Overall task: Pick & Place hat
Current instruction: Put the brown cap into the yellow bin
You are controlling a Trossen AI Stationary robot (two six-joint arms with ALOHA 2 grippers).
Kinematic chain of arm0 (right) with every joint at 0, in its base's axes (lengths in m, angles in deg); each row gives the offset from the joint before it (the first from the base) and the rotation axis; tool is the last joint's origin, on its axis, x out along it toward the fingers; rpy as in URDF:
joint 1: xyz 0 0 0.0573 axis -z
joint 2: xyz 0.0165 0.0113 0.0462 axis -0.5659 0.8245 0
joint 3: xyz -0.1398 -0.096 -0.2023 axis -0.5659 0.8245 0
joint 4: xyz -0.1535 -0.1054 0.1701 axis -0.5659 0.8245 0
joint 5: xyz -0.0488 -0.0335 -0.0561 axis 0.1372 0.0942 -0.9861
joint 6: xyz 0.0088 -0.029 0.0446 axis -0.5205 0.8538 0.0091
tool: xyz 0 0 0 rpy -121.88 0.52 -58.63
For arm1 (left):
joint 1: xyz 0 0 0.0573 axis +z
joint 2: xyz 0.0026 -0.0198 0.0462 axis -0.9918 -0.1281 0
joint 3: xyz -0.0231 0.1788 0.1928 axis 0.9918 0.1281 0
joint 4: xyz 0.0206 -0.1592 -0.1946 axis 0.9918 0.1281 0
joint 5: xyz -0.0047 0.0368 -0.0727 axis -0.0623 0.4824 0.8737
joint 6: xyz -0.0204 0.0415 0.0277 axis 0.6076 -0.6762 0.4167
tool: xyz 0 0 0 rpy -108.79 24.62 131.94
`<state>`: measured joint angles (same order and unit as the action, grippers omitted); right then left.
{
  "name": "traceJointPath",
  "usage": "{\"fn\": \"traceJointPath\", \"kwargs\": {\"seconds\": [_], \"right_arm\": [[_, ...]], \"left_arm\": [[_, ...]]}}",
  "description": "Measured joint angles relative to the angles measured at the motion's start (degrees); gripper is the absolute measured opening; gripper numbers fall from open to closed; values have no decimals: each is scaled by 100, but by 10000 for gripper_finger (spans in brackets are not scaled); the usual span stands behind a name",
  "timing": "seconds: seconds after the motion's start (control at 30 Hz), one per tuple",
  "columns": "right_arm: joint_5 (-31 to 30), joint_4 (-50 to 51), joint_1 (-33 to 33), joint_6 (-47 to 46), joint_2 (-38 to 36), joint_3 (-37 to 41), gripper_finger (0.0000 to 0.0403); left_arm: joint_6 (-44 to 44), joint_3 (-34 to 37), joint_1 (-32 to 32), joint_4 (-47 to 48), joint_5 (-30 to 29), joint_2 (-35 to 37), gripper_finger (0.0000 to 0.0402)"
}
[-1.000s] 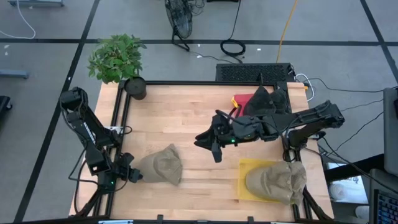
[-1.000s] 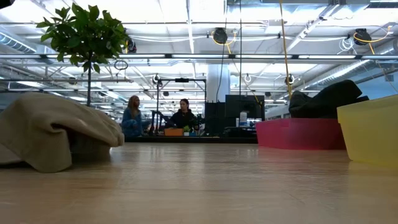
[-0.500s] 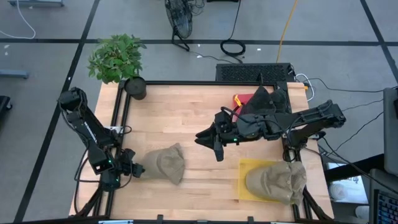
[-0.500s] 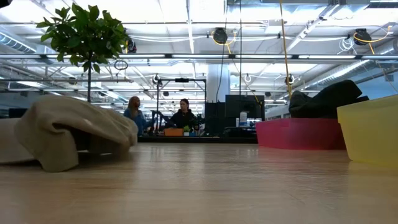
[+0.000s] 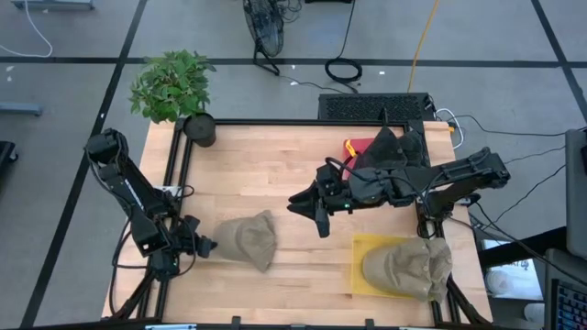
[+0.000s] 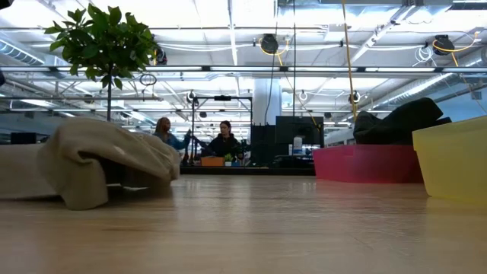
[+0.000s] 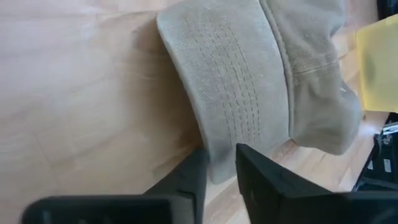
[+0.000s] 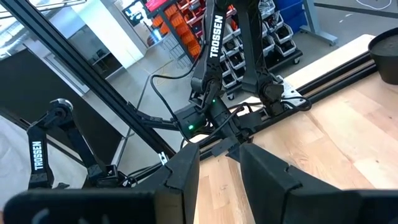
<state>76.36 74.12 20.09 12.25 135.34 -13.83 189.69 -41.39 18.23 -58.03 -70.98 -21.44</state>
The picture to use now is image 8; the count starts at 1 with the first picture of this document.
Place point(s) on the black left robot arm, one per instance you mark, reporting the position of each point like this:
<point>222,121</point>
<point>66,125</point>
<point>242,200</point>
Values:
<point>216,37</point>

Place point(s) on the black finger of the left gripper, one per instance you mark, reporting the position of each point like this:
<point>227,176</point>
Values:
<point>228,146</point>
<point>237,154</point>

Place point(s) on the black monitor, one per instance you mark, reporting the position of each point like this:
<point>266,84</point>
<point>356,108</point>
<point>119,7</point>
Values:
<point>133,14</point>

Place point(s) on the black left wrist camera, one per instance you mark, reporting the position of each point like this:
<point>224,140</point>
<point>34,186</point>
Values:
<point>189,119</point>

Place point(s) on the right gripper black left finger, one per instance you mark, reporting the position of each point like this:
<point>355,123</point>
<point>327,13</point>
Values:
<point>177,186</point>

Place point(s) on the grey stand leg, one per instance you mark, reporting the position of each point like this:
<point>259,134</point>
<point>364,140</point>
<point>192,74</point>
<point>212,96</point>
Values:
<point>317,28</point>

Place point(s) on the rack of storage bins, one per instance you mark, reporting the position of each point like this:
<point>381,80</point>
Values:
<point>284,34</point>

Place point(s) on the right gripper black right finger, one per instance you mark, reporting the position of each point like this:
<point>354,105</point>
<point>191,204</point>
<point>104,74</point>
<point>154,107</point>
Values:
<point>267,193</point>

